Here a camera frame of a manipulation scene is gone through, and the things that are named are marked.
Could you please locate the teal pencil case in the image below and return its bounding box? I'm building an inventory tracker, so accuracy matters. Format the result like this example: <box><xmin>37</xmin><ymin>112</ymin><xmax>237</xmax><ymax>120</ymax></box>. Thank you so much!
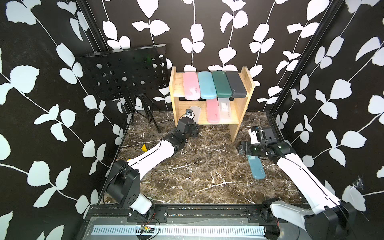
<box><xmin>247</xmin><ymin>156</ymin><xmax>266</xmax><ymax>180</ymax></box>

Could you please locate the pink pencil case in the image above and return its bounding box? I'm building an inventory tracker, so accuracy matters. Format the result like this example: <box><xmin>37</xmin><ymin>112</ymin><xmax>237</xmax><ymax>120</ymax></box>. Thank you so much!
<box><xmin>183</xmin><ymin>72</ymin><xmax>201</xmax><ymax>101</ymax></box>
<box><xmin>206</xmin><ymin>99</ymin><xmax>220</xmax><ymax>124</ymax></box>

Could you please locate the frosted clear pencil case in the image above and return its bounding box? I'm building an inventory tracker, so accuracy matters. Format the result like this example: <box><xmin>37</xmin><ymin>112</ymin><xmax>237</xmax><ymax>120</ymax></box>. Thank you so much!
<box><xmin>189</xmin><ymin>106</ymin><xmax>201</xmax><ymax>124</ymax></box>

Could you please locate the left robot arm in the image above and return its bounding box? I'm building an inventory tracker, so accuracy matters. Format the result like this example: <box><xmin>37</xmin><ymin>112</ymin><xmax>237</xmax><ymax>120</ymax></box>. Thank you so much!
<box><xmin>105</xmin><ymin>117</ymin><xmax>199</xmax><ymax>216</ymax></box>

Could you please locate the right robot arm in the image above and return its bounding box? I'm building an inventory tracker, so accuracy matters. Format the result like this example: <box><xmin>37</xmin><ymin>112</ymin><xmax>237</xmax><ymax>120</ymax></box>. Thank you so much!
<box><xmin>237</xmin><ymin>141</ymin><xmax>357</xmax><ymax>240</ymax></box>

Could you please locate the clear pencil case right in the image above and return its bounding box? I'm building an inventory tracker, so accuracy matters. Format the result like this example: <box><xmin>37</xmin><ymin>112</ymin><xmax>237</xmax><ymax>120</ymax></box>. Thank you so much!
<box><xmin>218</xmin><ymin>98</ymin><xmax>232</xmax><ymax>123</ymax></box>

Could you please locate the pink pencil case top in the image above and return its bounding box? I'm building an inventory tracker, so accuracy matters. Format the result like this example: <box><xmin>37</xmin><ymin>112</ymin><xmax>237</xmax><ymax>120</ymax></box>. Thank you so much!
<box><xmin>183</xmin><ymin>72</ymin><xmax>201</xmax><ymax>101</ymax></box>

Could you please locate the wooden two-tier shelf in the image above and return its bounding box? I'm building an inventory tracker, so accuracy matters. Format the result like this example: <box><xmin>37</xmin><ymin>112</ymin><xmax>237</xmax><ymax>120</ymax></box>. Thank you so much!
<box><xmin>169</xmin><ymin>67</ymin><xmax>256</xmax><ymax>141</ymax></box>

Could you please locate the light blue pencil case top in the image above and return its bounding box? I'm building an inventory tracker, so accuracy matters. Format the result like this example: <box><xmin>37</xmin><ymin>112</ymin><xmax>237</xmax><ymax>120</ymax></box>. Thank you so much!
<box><xmin>198</xmin><ymin>72</ymin><xmax>217</xmax><ymax>100</ymax></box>

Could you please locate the dark green pencil case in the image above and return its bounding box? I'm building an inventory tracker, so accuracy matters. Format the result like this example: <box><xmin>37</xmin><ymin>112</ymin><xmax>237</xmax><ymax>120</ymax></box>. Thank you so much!
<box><xmin>212</xmin><ymin>71</ymin><xmax>232</xmax><ymax>98</ymax></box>

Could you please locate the dark grey pencil case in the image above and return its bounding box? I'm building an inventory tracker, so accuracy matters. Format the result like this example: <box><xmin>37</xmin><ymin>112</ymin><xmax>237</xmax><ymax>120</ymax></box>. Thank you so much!
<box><xmin>226</xmin><ymin>72</ymin><xmax>247</xmax><ymax>98</ymax></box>

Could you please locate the yellow triangular block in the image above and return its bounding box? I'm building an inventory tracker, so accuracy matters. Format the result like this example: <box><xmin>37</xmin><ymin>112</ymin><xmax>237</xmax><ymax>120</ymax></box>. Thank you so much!
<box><xmin>141</xmin><ymin>144</ymin><xmax>148</xmax><ymax>152</ymax></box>

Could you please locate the black perforated music stand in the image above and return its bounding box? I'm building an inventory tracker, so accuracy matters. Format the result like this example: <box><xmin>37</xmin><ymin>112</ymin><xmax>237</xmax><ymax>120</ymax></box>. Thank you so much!
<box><xmin>75</xmin><ymin>44</ymin><xmax>170</xmax><ymax>123</ymax></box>

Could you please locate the small circuit board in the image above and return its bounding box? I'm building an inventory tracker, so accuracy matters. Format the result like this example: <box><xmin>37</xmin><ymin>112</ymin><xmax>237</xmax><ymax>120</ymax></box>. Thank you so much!
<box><xmin>136</xmin><ymin>226</ymin><xmax>155</xmax><ymax>235</ymax></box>

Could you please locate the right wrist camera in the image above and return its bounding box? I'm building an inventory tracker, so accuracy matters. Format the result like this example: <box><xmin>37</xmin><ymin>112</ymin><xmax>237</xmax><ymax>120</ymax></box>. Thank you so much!
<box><xmin>248</xmin><ymin>126</ymin><xmax>278</xmax><ymax>146</ymax></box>

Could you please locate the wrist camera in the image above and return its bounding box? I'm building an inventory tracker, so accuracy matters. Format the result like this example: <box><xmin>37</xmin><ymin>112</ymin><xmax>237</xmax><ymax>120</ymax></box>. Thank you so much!
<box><xmin>248</xmin><ymin>126</ymin><xmax>278</xmax><ymax>146</ymax></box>
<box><xmin>185</xmin><ymin>109</ymin><xmax>195</xmax><ymax>119</ymax></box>

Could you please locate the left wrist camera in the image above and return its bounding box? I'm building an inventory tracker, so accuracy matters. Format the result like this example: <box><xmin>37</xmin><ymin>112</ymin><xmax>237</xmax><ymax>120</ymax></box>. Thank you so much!
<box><xmin>185</xmin><ymin>109</ymin><xmax>195</xmax><ymax>119</ymax></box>

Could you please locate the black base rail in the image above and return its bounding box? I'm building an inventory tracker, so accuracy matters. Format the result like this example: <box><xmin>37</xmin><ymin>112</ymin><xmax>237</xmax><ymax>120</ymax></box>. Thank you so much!
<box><xmin>86</xmin><ymin>203</ymin><xmax>328</xmax><ymax>226</ymax></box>

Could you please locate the white ribbed cable duct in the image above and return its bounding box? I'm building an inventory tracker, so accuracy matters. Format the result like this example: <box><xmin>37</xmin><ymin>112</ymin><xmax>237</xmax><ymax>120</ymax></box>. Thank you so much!
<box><xmin>91</xmin><ymin>225</ymin><xmax>266</xmax><ymax>238</ymax></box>

